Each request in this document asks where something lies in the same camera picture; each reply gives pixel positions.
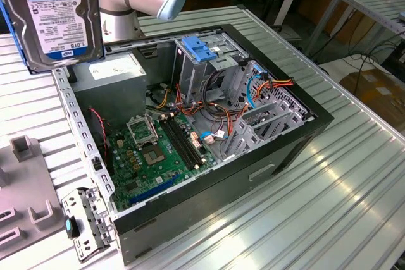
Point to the hard disk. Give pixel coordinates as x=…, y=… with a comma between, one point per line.
x=57, y=20

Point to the grey metal disk bay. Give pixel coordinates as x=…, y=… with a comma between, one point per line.
x=250, y=138

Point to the grey power supply unit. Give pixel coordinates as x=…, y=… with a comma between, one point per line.
x=107, y=93

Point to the blue plastic drive latch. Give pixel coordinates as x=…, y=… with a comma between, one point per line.
x=197, y=50

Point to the grey optical drive cage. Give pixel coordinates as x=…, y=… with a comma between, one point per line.
x=196, y=77

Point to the grey parts rack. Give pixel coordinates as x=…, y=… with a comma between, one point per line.
x=28, y=184

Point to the CPU socket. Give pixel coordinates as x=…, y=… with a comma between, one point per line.
x=153, y=156

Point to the black RAM slot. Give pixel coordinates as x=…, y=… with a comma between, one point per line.
x=178, y=146
x=186, y=142

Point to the green motherboard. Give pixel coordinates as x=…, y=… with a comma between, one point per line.
x=158, y=172

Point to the blue expansion slot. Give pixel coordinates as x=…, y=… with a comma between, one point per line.
x=152, y=191

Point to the black latch with blue stripe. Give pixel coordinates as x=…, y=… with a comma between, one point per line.
x=71, y=227

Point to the black open PC case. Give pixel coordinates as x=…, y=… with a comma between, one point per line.
x=205, y=206

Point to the metal slat side table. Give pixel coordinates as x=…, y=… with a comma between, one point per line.
x=370, y=2

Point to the cardboard box with white label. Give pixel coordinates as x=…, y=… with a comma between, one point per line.
x=376, y=89

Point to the black chassis switch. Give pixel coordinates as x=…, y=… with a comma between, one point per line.
x=96, y=165

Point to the grey metal expansion bracket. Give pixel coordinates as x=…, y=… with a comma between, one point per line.
x=91, y=219

